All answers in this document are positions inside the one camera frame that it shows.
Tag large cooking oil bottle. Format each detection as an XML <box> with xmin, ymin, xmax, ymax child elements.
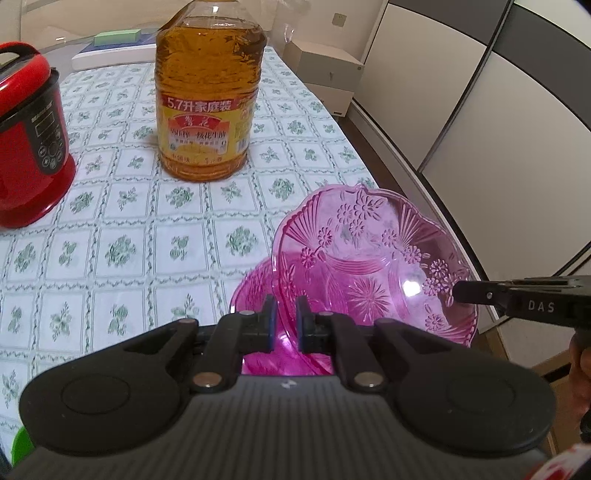
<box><xmin>154</xmin><ymin>1</ymin><xmax>266</xmax><ymax>182</ymax></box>

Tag right hand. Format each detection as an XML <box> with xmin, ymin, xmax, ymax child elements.
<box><xmin>569</xmin><ymin>335</ymin><xmax>591</xmax><ymax>420</ymax></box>

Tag green box on scale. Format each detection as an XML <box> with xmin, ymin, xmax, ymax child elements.
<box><xmin>93</xmin><ymin>29</ymin><xmax>141</xmax><ymax>47</ymax></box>

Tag floral tablecloth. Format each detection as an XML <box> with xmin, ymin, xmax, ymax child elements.
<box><xmin>1</xmin><ymin>49</ymin><xmax>375</xmax><ymax>452</ymax></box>

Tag white flat scale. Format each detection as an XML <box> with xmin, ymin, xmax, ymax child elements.
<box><xmin>71</xmin><ymin>43</ymin><xmax>156</xmax><ymax>71</ymax></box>

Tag wall socket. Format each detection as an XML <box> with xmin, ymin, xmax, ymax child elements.
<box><xmin>332</xmin><ymin>13</ymin><xmax>346</xmax><ymax>27</ymax></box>

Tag red rice cooker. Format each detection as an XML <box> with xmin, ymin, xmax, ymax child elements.
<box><xmin>0</xmin><ymin>42</ymin><xmax>76</xmax><ymax>229</ymax></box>

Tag white wardrobe sliding doors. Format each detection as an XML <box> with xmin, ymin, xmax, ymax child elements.
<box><xmin>348</xmin><ymin>0</ymin><xmax>591</xmax><ymax>370</ymax></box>

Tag white bedside cabinet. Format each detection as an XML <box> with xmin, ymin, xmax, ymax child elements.
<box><xmin>281</xmin><ymin>40</ymin><xmax>365</xmax><ymax>117</ymax></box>

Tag pink plastic bowl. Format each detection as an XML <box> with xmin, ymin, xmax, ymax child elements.
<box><xmin>271</xmin><ymin>185</ymin><xmax>478</xmax><ymax>348</ymax></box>
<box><xmin>230</xmin><ymin>258</ymin><xmax>334</xmax><ymax>376</ymax></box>

